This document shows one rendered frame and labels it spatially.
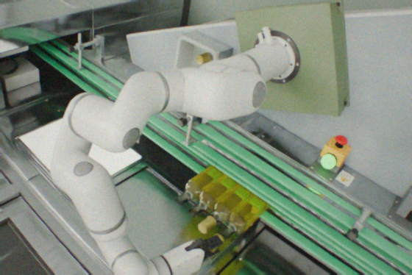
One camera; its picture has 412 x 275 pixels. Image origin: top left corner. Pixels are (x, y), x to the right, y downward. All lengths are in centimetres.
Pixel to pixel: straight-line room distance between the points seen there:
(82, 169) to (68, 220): 57
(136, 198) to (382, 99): 84
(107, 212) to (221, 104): 29
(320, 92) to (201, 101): 44
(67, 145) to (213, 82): 30
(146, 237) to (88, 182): 55
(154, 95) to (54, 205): 72
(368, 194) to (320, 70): 39
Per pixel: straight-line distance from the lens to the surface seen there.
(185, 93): 70
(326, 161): 109
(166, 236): 118
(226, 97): 69
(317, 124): 117
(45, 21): 171
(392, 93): 106
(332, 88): 100
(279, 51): 100
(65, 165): 70
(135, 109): 61
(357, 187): 113
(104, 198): 67
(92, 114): 65
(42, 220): 130
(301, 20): 100
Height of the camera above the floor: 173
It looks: 42 degrees down
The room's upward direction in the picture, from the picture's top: 121 degrees counter-clockwise
